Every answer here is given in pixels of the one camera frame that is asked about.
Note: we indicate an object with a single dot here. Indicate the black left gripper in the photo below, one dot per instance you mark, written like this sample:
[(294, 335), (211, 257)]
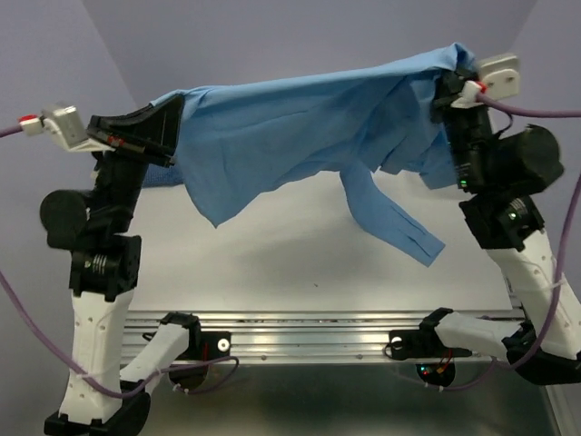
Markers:
[(142, 133)]

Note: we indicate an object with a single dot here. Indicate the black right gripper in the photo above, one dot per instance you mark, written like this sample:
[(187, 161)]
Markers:
[(454, 85)]

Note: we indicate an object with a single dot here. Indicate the light blue long sleeve shirt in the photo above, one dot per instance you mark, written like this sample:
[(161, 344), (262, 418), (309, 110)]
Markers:
[(238, 141)]

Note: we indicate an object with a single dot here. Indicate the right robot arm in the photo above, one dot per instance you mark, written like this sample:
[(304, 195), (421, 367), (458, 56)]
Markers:
[(501, 174)]

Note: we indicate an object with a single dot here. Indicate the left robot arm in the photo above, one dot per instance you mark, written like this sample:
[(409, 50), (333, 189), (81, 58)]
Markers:
[(104, 397)]

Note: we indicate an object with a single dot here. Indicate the blue plaid folded shirt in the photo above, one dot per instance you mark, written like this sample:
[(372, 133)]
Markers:
[(157, 176)]

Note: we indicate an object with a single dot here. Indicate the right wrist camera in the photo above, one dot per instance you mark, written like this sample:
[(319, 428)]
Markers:
[(497, 77)]

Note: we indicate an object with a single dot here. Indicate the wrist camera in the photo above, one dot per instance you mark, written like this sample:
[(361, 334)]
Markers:
[(64, 126), (497, 77)]

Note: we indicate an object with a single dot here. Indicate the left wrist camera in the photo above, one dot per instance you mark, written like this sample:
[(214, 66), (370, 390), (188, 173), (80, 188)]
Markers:
[(64, 126)]

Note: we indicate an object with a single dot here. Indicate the aluminium mounting rail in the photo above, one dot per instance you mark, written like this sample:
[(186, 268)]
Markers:
[(309, 337)]

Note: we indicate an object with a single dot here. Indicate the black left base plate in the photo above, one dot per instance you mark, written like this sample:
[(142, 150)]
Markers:
[(212, 345)]

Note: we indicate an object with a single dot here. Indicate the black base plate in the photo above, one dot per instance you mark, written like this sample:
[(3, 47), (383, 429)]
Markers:
[(420, 344), (212, 345)]

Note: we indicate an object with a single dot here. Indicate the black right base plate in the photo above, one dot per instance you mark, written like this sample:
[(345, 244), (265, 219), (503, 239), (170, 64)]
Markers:
[(420, 344)]

